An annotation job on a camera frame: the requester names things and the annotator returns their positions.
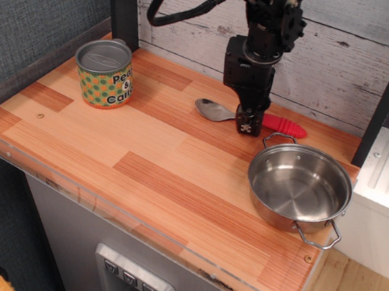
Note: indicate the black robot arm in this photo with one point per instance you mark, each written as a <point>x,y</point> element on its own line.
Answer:
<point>273,28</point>

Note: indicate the white drainboard sink unit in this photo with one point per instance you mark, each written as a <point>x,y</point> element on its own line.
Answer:
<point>365,226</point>

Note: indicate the clear acrylic edge guard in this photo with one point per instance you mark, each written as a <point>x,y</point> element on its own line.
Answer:
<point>83,203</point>

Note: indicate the grey dispenser button panel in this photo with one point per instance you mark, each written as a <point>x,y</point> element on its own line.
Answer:
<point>119,273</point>

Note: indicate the red handled metal spoon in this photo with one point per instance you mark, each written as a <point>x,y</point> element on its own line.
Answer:
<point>216,112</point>

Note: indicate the silver two-handled pot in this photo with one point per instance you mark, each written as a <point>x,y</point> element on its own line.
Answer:
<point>301,189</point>

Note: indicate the black vertical post left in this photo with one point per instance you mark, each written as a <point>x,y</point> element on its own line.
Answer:
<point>124,18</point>

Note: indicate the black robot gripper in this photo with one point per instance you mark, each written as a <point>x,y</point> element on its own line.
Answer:
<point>251,82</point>

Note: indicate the peas and carrots can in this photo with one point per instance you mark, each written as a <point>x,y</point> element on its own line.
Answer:
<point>105,73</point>

